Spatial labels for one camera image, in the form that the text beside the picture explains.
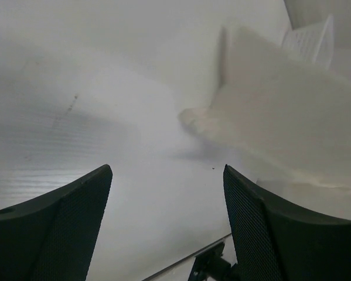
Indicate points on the white t-shirt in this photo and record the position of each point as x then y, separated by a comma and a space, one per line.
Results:
293, 115

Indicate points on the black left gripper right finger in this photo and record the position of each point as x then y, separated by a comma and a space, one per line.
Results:
275, 239

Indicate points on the white plastic basket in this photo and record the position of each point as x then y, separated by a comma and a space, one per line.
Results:
313, 43

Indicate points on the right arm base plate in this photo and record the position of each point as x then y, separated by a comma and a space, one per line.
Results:
210, 264

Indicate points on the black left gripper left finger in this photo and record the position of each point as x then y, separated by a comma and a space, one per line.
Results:
53, 236

